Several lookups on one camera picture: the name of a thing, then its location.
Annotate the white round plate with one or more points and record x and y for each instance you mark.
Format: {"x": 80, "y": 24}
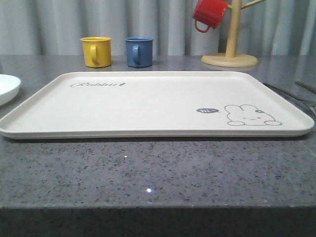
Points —
{"x": 9, "y": 88}

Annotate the silver fork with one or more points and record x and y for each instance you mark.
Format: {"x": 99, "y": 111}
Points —
{"x": 311, "y": 105}

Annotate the blue mug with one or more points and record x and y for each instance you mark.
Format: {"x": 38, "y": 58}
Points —
{"x": 139, "y": 51}

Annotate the cream rabbit serving tray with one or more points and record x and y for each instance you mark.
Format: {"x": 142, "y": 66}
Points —
{"x": 154, "y": 104}

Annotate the yellow mug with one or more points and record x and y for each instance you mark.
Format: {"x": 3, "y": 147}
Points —
{"x": 97, "y": 51}

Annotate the wooden mug tree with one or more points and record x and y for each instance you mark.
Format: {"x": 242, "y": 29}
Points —
{"x": 231, "y": 58}

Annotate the red mug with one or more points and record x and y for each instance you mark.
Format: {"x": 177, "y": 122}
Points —
{"x": 210, "y": 13}

